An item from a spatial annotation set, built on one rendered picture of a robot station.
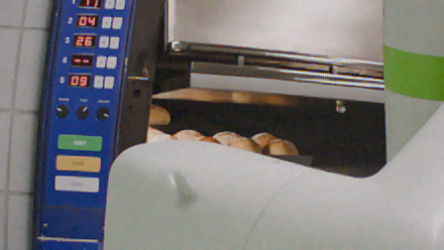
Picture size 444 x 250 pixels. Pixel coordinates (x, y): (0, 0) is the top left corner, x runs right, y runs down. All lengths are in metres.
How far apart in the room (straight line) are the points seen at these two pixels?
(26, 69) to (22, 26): 0.08
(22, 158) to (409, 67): 0.95
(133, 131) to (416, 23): 0.96
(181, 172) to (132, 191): 0.04
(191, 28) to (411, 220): 1.26
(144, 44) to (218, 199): 1.17
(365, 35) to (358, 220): 1.44
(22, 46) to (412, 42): 0.93
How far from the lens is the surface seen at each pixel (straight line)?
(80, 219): 1.74
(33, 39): 1.69
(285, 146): 2.38
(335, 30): 1.95
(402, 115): 0.94
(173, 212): 0.62
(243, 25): 1.84
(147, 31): 1.76
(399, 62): 0.93
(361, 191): 0.59
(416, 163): 0.61
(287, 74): 1.74
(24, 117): 1.70
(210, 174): 0.62
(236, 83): 1.68
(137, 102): 1.77
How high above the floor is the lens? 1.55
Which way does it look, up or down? 7 degrees down
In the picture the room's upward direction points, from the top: 7 degrees clockwise
